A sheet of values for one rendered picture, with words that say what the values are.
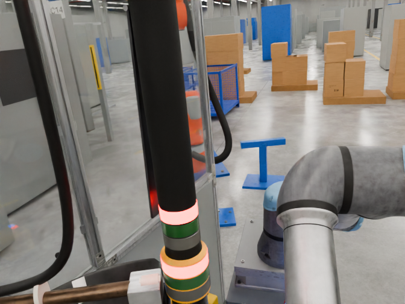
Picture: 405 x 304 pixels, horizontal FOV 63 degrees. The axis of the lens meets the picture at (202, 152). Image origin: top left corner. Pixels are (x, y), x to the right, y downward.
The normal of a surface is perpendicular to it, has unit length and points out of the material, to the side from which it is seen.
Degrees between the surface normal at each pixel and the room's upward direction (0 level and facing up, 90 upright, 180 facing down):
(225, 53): 90
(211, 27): 90
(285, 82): 90
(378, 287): 0
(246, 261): 3
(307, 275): 37
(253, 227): 3
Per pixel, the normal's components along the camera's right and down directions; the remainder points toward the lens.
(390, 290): -0.09, -0.94
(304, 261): -0.43, -0.53
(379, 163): -0.15, -0.48
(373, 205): -0.14, 0.64
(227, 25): -0.29, 0.36
